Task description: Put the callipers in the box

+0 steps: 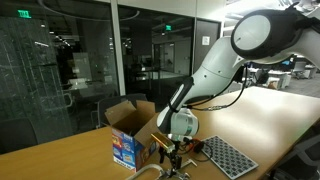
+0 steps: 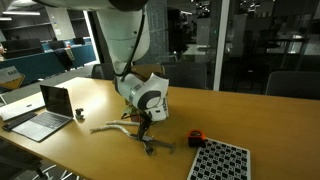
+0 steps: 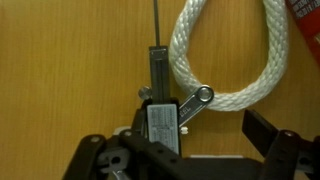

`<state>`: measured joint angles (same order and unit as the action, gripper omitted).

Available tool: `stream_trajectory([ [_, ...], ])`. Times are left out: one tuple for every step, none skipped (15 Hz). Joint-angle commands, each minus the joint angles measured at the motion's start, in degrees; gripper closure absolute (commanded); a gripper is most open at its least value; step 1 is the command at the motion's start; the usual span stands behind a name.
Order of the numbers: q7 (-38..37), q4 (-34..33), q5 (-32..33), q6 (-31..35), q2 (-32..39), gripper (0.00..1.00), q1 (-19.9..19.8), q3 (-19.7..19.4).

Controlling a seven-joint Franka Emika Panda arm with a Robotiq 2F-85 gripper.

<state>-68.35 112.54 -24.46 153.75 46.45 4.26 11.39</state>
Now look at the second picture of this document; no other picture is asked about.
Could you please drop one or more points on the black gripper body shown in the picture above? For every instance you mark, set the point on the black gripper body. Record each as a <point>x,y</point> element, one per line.
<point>146,118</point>

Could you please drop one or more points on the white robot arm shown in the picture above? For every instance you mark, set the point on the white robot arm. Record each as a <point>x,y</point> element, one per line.
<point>123,30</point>

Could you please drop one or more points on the colourful printed cardboard box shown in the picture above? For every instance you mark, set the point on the colourful printed cardboard box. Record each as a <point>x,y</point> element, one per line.
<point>146,70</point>

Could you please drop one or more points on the small metal wrench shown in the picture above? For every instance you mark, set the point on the small metal wrench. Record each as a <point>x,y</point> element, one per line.
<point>148,149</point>

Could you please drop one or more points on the orange black tape measure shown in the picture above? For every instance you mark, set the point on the orange black tape measure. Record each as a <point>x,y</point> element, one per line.
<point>196,138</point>

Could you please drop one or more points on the dark office chair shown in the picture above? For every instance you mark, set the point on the dark office chair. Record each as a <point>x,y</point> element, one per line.
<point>293,85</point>
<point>186,75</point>
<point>106,71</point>

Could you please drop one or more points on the black white checkerboard sheet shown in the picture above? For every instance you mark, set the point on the black white checkerboard sheet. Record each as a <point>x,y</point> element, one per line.
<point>221,161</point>

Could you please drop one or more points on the open grey laptop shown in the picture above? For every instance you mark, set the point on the open grey laptop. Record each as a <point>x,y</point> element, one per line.
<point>50,110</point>

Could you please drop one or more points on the black jacket on chair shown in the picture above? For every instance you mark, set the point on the black jacket on chair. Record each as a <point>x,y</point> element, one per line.
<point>64,58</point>

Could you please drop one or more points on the black swivel chair base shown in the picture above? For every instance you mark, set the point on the black swivel chair base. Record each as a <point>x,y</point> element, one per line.
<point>30,166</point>

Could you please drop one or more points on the blue office partition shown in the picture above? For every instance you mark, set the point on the blue office partition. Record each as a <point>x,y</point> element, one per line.
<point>36,65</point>

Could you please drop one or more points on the black phone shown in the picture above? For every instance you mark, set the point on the black phone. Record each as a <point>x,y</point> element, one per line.
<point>18,121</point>

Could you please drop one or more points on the closed white laptop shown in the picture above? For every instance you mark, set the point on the closed white laptop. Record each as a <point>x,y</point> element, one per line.
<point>20,106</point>

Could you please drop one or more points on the yellow white sign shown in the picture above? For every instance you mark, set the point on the yellow white sign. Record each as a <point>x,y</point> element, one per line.
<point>10,78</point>

